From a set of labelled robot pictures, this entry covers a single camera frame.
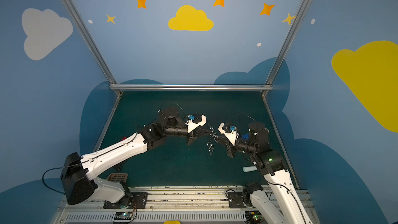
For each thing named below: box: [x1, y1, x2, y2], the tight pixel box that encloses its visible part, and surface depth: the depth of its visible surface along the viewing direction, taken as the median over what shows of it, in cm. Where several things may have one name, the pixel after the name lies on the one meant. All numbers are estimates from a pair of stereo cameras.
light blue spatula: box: [243, 165, 258, 173], surface depth 84 cm
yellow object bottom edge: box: [163, 220, 181, 224], surface depth 70 cm
